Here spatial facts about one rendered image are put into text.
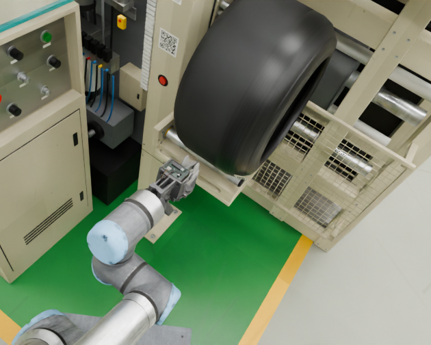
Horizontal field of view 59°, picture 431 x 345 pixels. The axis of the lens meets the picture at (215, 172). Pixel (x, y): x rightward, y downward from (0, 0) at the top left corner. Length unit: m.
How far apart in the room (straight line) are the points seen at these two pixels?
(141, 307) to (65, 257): 1.35
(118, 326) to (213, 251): 1.46
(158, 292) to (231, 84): 0.55
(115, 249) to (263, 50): 0.61
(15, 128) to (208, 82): 0.73
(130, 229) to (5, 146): 0.72
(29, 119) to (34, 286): 0.94
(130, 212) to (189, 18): 0.64
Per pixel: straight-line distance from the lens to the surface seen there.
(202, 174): 1.42
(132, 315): 0.85
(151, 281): 0.92
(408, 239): 2.90
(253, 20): 1.09
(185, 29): 1.26
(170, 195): 0.98
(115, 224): 0.84
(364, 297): 2.51
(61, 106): 1.54
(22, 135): 1.47
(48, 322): 1.17
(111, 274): 0.94
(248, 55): 1.03
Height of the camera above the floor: 1.99
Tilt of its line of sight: 52 degrees down
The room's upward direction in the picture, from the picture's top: 21 degrees clockwise
